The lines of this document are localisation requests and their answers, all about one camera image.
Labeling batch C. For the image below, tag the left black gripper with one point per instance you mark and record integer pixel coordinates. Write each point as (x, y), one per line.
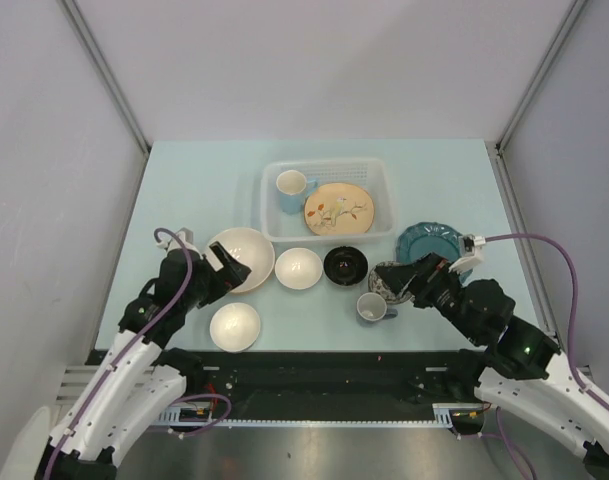
(231, 275)

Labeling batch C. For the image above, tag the large cream bowl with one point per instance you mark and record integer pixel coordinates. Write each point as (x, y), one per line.
(249, 247)

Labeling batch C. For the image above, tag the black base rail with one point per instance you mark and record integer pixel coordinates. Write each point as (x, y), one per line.
(268, 377)

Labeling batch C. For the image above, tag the small white bowl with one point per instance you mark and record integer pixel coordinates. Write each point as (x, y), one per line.
(235, 327)

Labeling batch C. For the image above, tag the light blue mug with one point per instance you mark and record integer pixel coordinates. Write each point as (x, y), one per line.
(293, 189)

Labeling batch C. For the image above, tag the white plastic bin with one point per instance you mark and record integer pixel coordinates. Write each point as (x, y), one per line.
(368, 173)

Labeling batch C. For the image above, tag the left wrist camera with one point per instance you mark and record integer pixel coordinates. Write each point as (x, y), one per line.
(167, 242)

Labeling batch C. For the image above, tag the floral patterned bowl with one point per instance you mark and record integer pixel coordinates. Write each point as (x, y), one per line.
(376, 284)

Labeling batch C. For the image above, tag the teal glass plate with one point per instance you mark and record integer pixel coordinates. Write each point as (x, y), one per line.
(424, 238)

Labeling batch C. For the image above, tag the tan bird plate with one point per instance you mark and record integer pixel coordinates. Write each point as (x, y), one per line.
(339, 209)

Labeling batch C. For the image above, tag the black glossy bowl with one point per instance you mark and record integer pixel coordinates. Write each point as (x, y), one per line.
(345, 266)

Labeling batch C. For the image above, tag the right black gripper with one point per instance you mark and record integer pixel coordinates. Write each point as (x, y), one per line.
(426, 272)

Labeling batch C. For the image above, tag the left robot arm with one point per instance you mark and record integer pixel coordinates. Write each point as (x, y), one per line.
(138, 378)

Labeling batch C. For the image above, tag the grey white mug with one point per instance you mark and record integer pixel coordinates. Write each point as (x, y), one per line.
(372, 308)

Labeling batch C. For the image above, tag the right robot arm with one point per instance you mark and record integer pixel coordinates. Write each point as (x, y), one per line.
(515, 365)

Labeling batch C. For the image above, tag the aluminium frame post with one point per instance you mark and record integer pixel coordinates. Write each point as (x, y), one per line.
(553, 51)
(83, 32)

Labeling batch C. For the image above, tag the white cable duct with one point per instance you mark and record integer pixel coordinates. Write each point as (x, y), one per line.
(324, 413)

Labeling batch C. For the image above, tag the left aluminium frame post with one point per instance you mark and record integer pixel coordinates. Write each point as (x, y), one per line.
(83, 32)

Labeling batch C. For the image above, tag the medium white bowl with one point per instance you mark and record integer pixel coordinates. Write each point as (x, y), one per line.
(298, 268)

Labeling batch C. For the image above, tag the right aluminium frame post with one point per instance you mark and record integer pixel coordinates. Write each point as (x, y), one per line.
(553, 51)

